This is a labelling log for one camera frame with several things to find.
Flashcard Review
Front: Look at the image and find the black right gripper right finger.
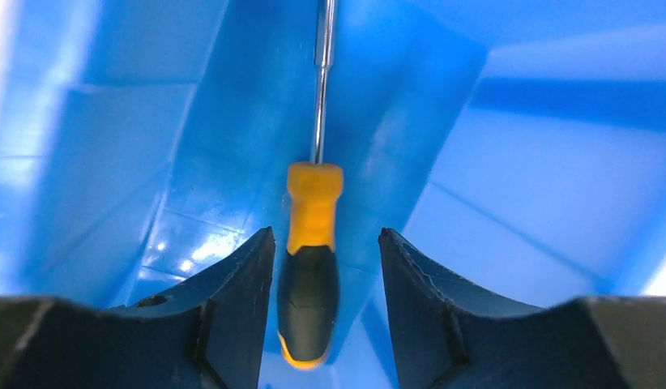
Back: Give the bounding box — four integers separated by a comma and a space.
378, 229, 666, 388

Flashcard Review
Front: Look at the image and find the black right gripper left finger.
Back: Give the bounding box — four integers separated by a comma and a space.
0, 228, 275, 388

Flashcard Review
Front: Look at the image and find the blue plastic bin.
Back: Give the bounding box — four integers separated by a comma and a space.
0, 1, 666, 388

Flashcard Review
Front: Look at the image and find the yellow black handled screwdriver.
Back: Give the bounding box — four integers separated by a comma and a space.
277, 1, 344, 371

